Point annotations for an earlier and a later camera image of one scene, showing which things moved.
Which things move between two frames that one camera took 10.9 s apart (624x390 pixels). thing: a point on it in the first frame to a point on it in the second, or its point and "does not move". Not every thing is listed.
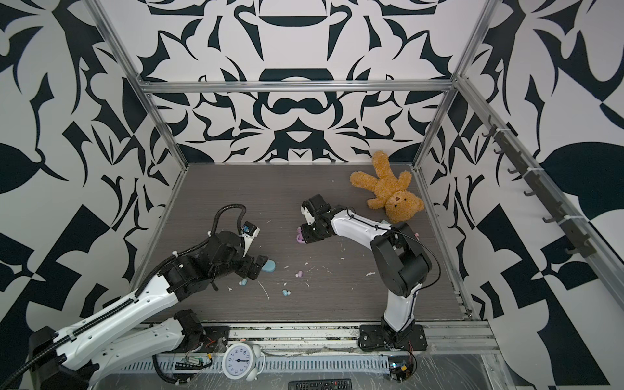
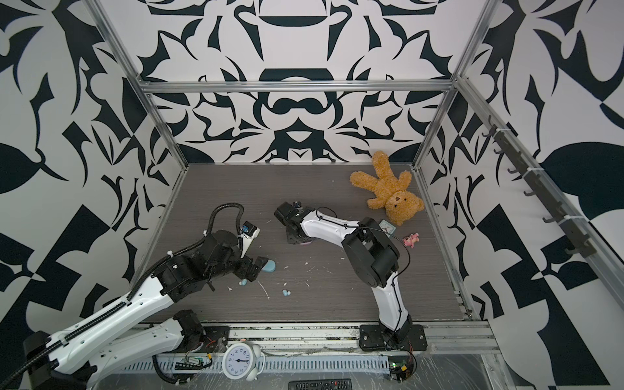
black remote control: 322,384 does not move
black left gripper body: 244,266 does not move
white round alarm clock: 244,361 does not move
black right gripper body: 310,231 to 290,239
